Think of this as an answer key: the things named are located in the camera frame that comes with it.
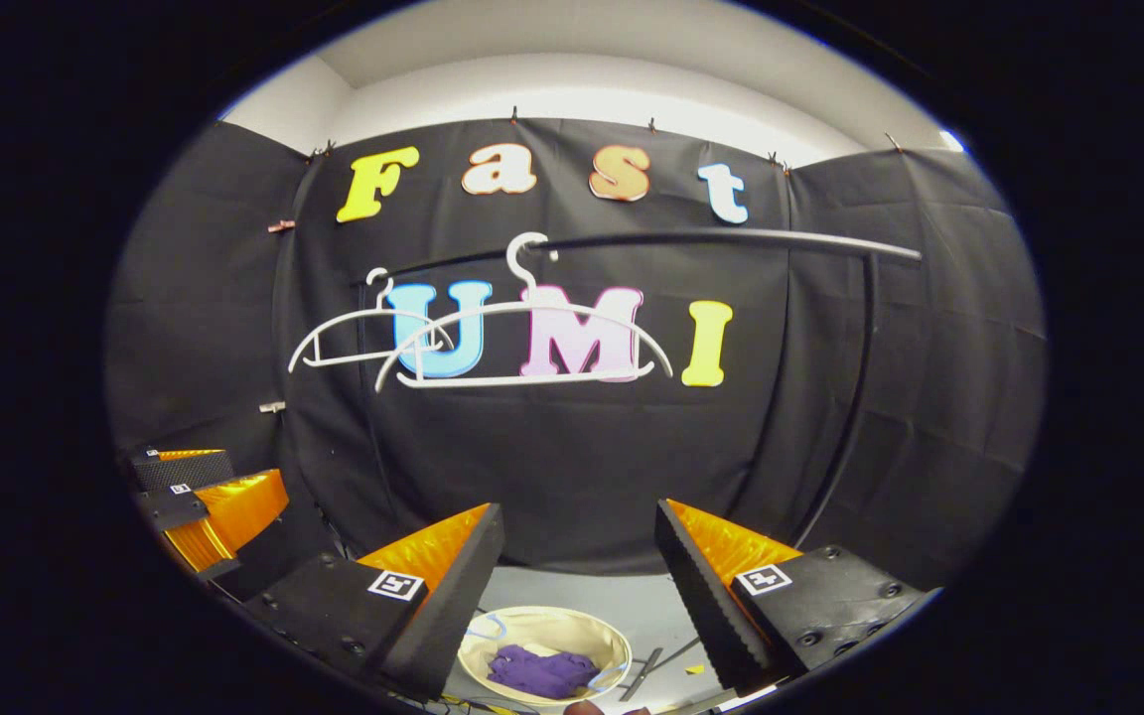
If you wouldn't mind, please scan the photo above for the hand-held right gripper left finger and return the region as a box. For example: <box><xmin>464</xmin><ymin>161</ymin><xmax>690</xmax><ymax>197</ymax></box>
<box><xmin>242</xmin><ymin>501</ymin><xmax>506</xmax><ymax>703</ymax></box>

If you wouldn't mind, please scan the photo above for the cream laundry hamper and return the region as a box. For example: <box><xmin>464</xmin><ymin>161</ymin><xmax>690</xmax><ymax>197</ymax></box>
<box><xmin>458</xmin><ymin>606</ymin><xmax>633</xmax><ymax>708</ymax></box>

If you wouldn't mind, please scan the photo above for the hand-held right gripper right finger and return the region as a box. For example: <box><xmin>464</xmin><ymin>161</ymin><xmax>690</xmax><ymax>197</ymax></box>
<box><xmin>654</xmin><ymin>499</ymin><xmax>941</xmax><ymax>697</ymax></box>

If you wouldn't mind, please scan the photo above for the black backdrop cloth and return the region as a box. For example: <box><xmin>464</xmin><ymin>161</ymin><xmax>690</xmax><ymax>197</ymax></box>
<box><xmin>103</xmin><ymin>117</ymin><xmax>1048</xmax><ymax>597</ymax></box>

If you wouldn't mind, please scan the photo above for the purple shirt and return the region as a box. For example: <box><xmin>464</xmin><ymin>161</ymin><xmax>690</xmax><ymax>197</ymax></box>
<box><xmin>488</xmin><ymin>643</ymin><xmax>601</xmax><ymax>699</ymax></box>

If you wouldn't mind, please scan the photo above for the black clothes rack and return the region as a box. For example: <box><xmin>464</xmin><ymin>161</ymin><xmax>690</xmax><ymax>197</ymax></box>
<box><xmin>352</xmin><ymin>228</ymin><xmax>923</xmax><ymax>701</ymax></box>

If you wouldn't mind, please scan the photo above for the large white clothes hanger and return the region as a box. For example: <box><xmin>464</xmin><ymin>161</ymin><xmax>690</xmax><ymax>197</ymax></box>
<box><xmin>375</xmin><ymin>233</ymin><xmax>674</xmax><ymax>390</ymax></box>

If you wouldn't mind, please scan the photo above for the small white empty hanger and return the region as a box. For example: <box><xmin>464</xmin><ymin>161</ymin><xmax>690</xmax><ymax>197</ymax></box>
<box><xmin>289</xmin><ymin>268</ymin><xmax>454</xmax><ymax>373</ymax></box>

